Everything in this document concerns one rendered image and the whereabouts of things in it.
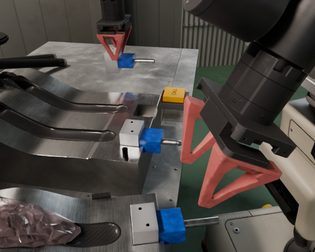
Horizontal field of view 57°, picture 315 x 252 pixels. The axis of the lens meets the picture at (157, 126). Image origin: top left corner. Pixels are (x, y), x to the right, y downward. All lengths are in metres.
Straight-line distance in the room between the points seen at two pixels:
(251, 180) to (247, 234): 0.93
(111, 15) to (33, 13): 2.36
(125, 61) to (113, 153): 0.33
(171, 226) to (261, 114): 0.24
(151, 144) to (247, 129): 0.32
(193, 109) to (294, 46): 0.12
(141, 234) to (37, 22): 2.81
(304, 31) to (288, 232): 1.07
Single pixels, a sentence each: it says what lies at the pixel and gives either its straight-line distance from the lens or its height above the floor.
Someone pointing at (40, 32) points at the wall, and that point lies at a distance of 3.12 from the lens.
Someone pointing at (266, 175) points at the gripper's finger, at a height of 1.04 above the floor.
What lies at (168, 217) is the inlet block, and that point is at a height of 0.87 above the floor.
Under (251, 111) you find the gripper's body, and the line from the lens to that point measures 0.26.
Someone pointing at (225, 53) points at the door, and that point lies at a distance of 3.35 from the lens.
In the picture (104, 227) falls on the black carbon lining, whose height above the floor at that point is 0.85.
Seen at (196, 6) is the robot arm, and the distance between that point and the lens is 0.22.
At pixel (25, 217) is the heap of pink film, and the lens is 0.44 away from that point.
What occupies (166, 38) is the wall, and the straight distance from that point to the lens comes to 3.15.
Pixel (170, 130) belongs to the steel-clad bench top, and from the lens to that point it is 0.74.
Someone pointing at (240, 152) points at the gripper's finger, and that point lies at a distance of 0.25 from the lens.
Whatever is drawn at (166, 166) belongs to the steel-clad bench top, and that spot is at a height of 0.80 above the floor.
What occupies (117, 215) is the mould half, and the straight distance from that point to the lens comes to 0.47.
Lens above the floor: 1.22
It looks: 33 degrees down
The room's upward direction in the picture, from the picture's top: straight up
